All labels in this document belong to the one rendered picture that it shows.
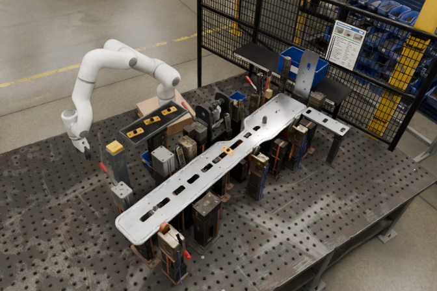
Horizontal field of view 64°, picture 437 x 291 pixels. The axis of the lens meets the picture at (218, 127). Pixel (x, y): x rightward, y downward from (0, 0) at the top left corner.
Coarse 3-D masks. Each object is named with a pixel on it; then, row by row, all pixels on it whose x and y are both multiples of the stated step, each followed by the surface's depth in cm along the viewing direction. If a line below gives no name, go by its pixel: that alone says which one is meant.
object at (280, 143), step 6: (276, 144) 203; (282, 144) 202; (276, 150) 206; (282, 150) 203; (276, 156) 208; (282, 156) 207; (276, 162) 212; (270, 168) 219; (276, 168) 215; (270, 174) 221; (276, 174) 219
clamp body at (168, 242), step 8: (160, 232) 151; (168, 232) 151; (176, 232) 151; (160, 240) 152; (168, 240) 148; (176, 240) 148; (184, 240) 150; (160, 248) 158; (168, 248) 149; (176, 248) 148; (184, 248) 154; (168, 256) 155; (176, 256) 152; (168, 264) 163; (176, 264) 161; (184, 264) 167; (168, 272) 168; (176, 272) 164; (184, 272) 171; (176, 280) 168
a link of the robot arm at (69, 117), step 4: (64, 112) 182; (68, 112) 182; (72, 112) 182; (76, 112) 183; (64, 116) 180; (68, 116) 180; (72, 116) 180; (76, 116) 181; (64, 120) 180; (68, 120) 180; (72, 120) 181; (76, 120) 182; (64, 124) 183; (68, 124) 181; (72, 124) 181; (68, 128) 183; (68, 132) 186
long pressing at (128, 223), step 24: (288, 96) 235; (288, 120) 216; (216, 144) 198; (240, 144) 200; (192, 168) 185; (216, 168) 186; (168, 192) 173; (192, 192) 174; (120, 216) 162; (168, 216) 164; (144, 240) 155
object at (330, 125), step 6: (312, 108) 226; (306, 114) 221; (312, 114) 221; (318, 114) 222; (324, 114) 222; (312, 120) 218; (318, 120) 217; (330, 120) 218; (324, 126) 214; (330, 126) 214; (336, 126) 214; (342, 126) 214; (336, 132) 210
